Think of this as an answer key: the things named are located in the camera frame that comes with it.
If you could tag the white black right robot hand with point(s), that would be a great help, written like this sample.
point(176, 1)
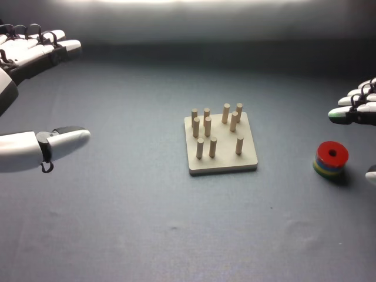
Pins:
point(340, 113)

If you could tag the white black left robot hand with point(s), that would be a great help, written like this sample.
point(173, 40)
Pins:
point(20, 147)

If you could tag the stack of coloured rings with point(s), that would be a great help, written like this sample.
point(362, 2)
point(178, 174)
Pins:
point(324, 154)

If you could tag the wooden peg block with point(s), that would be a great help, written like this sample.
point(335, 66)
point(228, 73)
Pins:
point(223, 160)

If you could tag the grey table cloth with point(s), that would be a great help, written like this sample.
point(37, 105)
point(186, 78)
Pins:
point(147, 220)

